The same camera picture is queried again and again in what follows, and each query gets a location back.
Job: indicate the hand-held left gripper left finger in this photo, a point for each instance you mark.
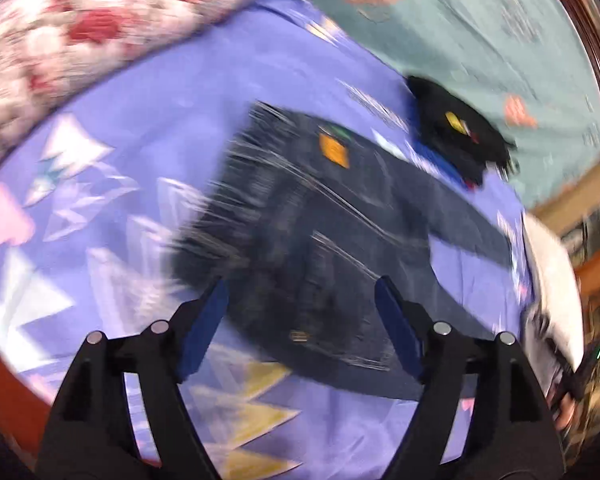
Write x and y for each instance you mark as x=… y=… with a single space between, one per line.
x=205 y=330

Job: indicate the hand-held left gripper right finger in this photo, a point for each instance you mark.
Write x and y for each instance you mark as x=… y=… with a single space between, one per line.
x=397 y=325

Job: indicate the dark blue denim pants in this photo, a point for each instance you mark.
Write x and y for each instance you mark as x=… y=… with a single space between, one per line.
x=305 y=240

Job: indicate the person's right hand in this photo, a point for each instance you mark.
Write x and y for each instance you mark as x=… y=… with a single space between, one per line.
x=564 y=414

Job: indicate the wooden display cabinet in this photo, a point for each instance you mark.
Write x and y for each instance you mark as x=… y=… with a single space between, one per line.
x=595 y=260

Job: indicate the purple printed bedsheet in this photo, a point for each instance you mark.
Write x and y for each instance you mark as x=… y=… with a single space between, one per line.
x=130 y=110

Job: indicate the teal printed blanket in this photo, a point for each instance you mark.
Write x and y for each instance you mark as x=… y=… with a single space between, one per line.
x=480 y=50

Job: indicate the red floral quilt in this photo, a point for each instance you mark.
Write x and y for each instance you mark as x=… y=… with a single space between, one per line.
x=80 y=25

